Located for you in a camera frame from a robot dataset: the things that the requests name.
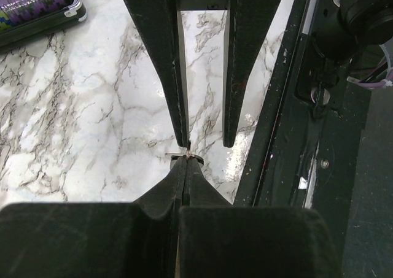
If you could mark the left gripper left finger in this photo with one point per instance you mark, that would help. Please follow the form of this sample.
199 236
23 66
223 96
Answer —
137 239

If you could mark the black poker chip case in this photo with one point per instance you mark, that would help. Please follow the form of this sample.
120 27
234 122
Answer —
23 21

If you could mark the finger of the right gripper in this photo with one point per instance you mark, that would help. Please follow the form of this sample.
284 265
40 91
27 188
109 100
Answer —
246 27
159 24

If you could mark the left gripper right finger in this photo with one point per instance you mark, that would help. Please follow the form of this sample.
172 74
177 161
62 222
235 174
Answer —
217 239

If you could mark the black key fob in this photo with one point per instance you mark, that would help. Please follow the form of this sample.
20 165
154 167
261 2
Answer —
187 154

